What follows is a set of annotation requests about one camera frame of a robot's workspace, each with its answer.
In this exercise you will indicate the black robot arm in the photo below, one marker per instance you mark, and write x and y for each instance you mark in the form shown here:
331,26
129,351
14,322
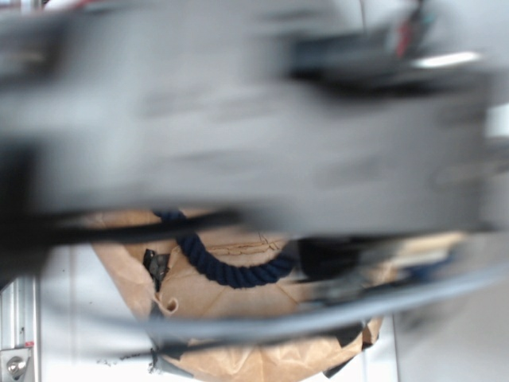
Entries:
130,120

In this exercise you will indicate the brown paper bag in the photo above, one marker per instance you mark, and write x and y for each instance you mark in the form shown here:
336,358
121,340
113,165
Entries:
228,273

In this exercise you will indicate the aluminium extrusion rail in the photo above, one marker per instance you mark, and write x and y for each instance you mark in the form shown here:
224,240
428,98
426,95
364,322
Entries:
20,318

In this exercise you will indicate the metal corner bracket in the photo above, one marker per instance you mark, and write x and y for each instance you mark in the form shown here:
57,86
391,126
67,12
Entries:
17,365

